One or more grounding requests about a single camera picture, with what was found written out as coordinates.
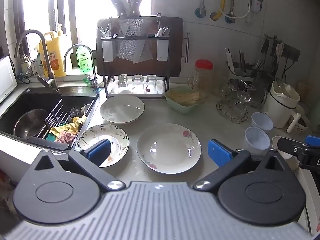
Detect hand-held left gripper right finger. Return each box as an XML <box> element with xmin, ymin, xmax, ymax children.
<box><xmin>193</xmin><ymin>139</ymin><xmax>288</xmax><ymax>190</ymax></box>

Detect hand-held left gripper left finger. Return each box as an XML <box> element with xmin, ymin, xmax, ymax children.
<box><xmin>34</xmin><ymin>139</ymin><xmax>126</xmax><ymax>191</ymax></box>

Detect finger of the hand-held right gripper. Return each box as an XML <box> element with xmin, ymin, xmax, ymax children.
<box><xmin>277</xmin><ymin>137</ymin><xmax>307</xmax><ymax>157</ymax></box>
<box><xmin>305</xmin><ymin>135</ymin><xmax>320</xmax><ymax>147</ymax></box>

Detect plain white bowl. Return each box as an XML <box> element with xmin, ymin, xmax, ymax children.
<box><xmin>271</xmin><ymin>135</ymin><xmax>293</xmax><ymax>160</ymax></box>

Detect dark-rimmed floral plate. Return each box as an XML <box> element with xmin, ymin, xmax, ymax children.
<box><xmin>75</xmin><ymin>124</ymin><xmax>130</xmax><ymax>168</ymax></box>

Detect pale blue plastic bowl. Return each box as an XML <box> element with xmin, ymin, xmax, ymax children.
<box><xmin>244</xmin><ymin>126</ymin><xmax>271</xmax><ymax>153</ymax></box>
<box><xmin>251</xmin><ymin>112</ymin><xmax>274</xmax><ymax>131</ymax></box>

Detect white plate pink rose print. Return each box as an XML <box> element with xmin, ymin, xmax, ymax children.
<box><xmin>136</xmin><ymin>123</ymin><xmax>202</xmax><ymax>175</ymax></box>

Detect floral ceramic bowl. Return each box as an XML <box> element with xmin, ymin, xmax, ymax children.
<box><xmin>297</xmin><ymin>117</ymin><xmax>311</xmax><ymax>133</ymax></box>

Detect yellow cloth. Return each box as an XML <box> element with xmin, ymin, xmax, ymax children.
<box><xmin>50</xmin><ymin>115</ymin><xmax>88</xmax><ymax>135</ymax></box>

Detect pink cloth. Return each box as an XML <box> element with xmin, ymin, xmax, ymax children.
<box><xmin>55</xmin><ymin>131</ymin><xmax>78</xmax><ymax>144</ymax></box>

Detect white electric pot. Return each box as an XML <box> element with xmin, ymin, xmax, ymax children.
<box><xmin>264</xmin><ymin>80</ymin><xmax>308</xmax><ymax>134</ymax></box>

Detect steel wool scrubber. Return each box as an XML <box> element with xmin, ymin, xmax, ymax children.
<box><xmin>67</xmin><ymin>106</ymin><xmax>84</xmax><ymax>118</ymax></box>

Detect set of glass cups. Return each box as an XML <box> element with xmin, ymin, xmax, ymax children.
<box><xmin>220</xmin><ymin>79</ymin><xmax>252</xmax><ymax>115</ymax></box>

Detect black sink drain rack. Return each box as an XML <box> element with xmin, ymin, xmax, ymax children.
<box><xmin>29</xmin><ymin>97</ymin><xmax>99</xmax><ymax>152</ymax></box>

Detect green plastic basket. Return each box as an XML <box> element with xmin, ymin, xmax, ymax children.
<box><xmin>165</xmin><ymin>86</ymin><xmax>208</xmax><ymax>115</ymax></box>

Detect clear glass mug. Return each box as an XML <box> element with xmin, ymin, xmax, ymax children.
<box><xmin>251</xmin><ymin>71</ymin><xmax>273</xmax><ymax>108</ymax></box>

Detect tan dried noodles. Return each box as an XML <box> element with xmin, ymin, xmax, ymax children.
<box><xmin>167</xmin><ymin>88</ymin><xmax>204</xmax><ymax>105</ymax></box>

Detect clear drinking glass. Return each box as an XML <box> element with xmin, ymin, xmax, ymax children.
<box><xmin>132</xmin><ymin>74</ymin><xmax>144</xmax><ymax>90</ymax></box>
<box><xmin>146</xmin><ymin>74</ymin><xmax>157</xmax><ymax>90</ymax></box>
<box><xmin>117</xmin><ymin>74</ymin><xmax>128</xmax><ymax>89</ymax></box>

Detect stainless steel bowl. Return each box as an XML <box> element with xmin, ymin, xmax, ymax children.
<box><xmin>13</xmin><ymin>109</ymin><xmax>49</xmax><ymax>139</ymax></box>

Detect glass jar red lid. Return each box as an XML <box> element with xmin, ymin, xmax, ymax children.
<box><xmin>188</xmin><ymin>59</ymin><xmax>214</xmax><ymax>98</ymax></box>

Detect chopstick holder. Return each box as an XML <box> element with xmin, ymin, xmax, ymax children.
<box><xmin>226</xmin><ymin>62</ymin><xmax>255</xmax><ymax>83</ymax></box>

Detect white drip tray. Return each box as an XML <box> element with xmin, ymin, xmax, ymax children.
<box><xmin>108</xmin><ymin>79</ymin><xmax>168</xmax><ymax>97</ymax></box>

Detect small chrome faucet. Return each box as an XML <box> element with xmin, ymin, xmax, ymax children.
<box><xmin>63</xmin><ymin>44</ymin><xmax>100</xmax><ymax>92</ymax></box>

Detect green dish soap bottle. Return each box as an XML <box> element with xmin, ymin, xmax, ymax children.
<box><xmin>76</xmin><ymin>45</ymin><xmax>94</xmax><ymax>71</ymax></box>

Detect bunch of chopsticks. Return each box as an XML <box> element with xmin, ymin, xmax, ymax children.
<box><xmin>225</xmin><ymin>47</ymin><xmax>253</xmax><ymax>73</ymax></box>

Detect black kitchen sink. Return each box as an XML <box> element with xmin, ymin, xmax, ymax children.
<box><xmin>0</xmin><ymin>87</ymin><xmax>100</xmax><ymax>153</ymax></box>

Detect dark brown cutting board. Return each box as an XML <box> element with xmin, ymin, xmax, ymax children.
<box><xmin>96</xmin><ymin>17</ymin><xmax>184</xmax><ymax>77</ymax></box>

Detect white utensil holder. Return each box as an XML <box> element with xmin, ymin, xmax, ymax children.
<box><xmin>102</xmin><ymin>36</ymin><xmax>117</xmax><ymax>62</ymax></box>
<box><xmin>157</xmin><ymin>35</ymin><xmax>170</xmax><ymax>61</ymax></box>

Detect yellow detergent jug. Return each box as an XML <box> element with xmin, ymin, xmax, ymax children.
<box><xmin>38</xmin><ymin>24</ymin><xmax>67</xmax><ymax>78</ymax></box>

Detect clear bubble wrap bag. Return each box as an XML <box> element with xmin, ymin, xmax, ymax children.
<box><xmin>117</xmin><ymin>17</ymin><xmax>153</xmax><ymax>64</ymax></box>

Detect tall grey faucet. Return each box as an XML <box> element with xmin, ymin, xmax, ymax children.
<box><xmin>14</xmin><ymin>29</ymin><xmax>60</xmax><ymax>93</ymax></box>

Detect small white bottle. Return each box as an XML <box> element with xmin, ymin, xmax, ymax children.
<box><xmin>21</xmin><ymin>54</ymin><xmax>38</xmax><ymax>77</ymax></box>

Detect black dish rack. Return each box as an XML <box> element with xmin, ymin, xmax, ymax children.
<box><xmin>96</xmin><ymin>12</ymin><xmax>173</xmax><ymax>100</ymax></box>

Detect white appliance box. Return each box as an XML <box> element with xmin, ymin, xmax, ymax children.
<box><xmin>0</xmin><ymin>55</ymin><xmax>18</xmax><ymax>103</ymax></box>

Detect bunch of white spoons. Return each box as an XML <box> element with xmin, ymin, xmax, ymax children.
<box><xmin>157</xmin><ymin>26</ymin><xmax>171</xmax><ymax>37</ymax></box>

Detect window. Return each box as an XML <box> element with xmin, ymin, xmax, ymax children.
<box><xmin>15</xmin><ymin>0</ymin><xmax>153</xmax><ymax>75</ymax></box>

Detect bunch of kitchen knives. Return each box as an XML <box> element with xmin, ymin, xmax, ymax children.
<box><xmin>108</xmin><ymin>0</ymin><xmax>146</xmax><ymax>18</ymax></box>

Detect wire cup rack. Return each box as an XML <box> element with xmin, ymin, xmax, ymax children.
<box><xmin>216</xmin><ymin>80</ymin><xmax>252</xmax><ymax>124</ymax></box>

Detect steel handle bar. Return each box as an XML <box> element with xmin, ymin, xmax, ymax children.
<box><xmin>184</xmin><ymin>32</ymin><xmax>190</xmax><ymax>64</ymax></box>

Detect wall socket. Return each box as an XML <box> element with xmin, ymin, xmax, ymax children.
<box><xmin>250</xmin><ymin>0</ymin><xmax>263</xmax><ymax>12</ymax></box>

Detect yellow hose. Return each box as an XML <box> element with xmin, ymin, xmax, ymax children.
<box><xmin>210</xmin><ymin>0</ymin><xmax>227</xmax><ymax>21</ymax></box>

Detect braided metal hose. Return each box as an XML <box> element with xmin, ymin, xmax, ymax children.
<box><xmin>224</xmin><ymin>0</ymin><xmax>237</xmax><ymax>23</ymax></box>

